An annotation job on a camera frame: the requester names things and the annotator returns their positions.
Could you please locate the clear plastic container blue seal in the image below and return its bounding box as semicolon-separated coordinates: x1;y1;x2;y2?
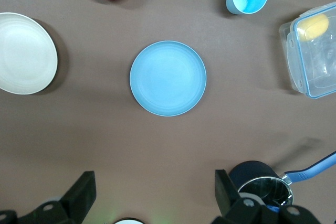
279;1;336;100

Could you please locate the blue plate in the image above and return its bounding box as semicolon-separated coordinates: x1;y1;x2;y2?
130;40;207;117

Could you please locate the brown table cover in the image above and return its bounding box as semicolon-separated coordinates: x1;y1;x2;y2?
0;0;336;224

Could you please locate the yellow orange fruit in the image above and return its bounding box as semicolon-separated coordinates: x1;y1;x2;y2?
296;14;330;42

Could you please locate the dark saucepan with blue handle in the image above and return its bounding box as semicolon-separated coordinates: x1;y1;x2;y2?
228;151;336;210

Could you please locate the beige plate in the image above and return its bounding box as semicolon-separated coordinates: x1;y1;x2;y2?
0;12;58;95

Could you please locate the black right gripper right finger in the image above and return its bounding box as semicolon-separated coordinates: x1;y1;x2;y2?
211;168;320;224

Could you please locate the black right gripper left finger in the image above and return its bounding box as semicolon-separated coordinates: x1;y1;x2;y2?
0;170;97;224

